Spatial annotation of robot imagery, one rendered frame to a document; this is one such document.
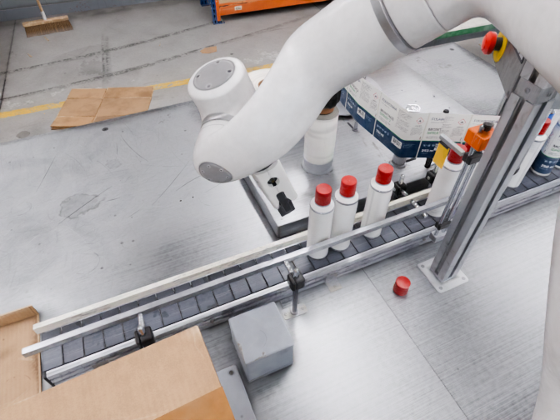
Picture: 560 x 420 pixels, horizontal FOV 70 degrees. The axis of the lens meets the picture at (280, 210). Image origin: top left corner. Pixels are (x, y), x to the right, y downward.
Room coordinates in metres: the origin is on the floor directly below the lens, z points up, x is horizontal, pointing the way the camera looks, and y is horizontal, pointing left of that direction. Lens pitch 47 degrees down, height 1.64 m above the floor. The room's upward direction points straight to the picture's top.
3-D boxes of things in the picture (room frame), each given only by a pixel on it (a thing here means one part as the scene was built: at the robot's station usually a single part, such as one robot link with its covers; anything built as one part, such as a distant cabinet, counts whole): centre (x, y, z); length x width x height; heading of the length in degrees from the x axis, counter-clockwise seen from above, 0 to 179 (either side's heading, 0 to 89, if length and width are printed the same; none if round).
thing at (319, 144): (0.89, -0.11, 1.03); 0.09 x 0.09 x 0.30
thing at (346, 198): (0.60, -0.14, 0.98); 0.05 x 0.05 x 0.20
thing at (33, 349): (0.52, -0.04, 0.96); 1.07 x 0.01 x 0.01; 114
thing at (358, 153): (1.13, -0.23, 0.86); 0.80 x 0.67 x 0.05; 114
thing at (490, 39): (0.70, -0.37, 1.33); 0.04 x 0.03 x 0.04; 169
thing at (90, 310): (0.59, -0.01, 0.91); 1.07 x 0.01 x 0.02; 114
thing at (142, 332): (0.35, 0.25, 0.91); 0.07 x 0.03 x 0.16; 24
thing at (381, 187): (0.64, -0.22, 0.98); 0.05 x 0.05 x 0.20
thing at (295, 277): (0.47, -0.02, 0.91); 0.07 x 0.03 x 0.16; 24
